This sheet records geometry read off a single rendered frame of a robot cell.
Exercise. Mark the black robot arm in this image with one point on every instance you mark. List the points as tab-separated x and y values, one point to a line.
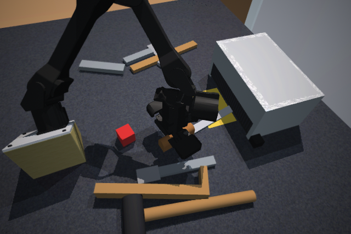
47	86

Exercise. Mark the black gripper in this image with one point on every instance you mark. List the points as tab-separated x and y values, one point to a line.
185	144

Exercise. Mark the red cube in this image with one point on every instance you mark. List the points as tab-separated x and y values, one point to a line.
125	134

